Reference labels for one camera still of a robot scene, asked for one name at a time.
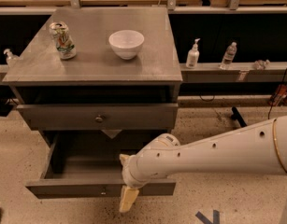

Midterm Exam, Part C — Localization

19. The clear pump sanitizer bottle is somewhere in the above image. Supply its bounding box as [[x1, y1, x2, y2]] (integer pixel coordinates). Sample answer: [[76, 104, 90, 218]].
[[4, 49, 19, 66]]

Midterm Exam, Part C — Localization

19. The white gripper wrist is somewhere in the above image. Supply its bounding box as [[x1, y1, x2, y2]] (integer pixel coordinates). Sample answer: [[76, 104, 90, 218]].
[[119, 154, 150, 213]]

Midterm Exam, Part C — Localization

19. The crushed green soda can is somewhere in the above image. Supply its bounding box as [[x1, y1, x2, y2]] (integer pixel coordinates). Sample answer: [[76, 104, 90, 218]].
[[50, 21, 77, 60]]

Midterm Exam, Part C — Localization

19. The crumpled clear plastic wrap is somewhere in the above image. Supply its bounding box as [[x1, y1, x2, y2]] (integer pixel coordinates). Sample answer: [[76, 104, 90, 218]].
[[253, 60, 270, 70]]

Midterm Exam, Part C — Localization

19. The white pump lotion bottle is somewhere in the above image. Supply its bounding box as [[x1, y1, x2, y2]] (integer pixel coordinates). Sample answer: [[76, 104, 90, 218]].
[[186, 38, 199, 68]]

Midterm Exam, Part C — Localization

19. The black stand base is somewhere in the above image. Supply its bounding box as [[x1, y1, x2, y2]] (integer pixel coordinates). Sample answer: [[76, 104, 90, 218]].
[[231, 107, 247, 128]]

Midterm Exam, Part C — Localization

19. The grey wooden drawer cabinet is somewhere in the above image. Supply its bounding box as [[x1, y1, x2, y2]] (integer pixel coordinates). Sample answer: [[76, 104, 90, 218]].
[[1, 7, 183, 161]]

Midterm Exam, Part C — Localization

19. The grey top drawer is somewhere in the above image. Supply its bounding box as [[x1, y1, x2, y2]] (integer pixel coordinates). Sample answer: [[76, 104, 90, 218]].
[[17, 104, 178, 131]]

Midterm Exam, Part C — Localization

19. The orange power tool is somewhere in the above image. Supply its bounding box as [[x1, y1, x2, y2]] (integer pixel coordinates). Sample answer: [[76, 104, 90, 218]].
[[268, 83, 287, 106]]

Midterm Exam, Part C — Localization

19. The white ceramic bowl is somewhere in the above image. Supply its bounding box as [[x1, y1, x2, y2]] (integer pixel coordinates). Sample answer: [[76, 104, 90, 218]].
[[108, 30, 145, 60]]

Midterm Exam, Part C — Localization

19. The black floor cable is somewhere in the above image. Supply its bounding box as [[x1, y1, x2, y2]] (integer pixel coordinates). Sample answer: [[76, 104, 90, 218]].
[[267, 61, 287, 120]]

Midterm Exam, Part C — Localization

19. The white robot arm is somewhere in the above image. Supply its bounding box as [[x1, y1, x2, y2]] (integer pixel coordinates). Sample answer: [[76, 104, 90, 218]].
[[119, 116, 287, 213]]

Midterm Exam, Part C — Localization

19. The clear plastic water bottle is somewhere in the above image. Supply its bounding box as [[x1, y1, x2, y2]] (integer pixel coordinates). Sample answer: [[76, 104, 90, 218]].
[[220, 42, 237, 70]]

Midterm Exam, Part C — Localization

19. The grey drawer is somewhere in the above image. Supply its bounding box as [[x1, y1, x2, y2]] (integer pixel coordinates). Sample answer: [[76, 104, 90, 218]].
[[25, 130, 162, 199], [17, 104, 178, 131]]

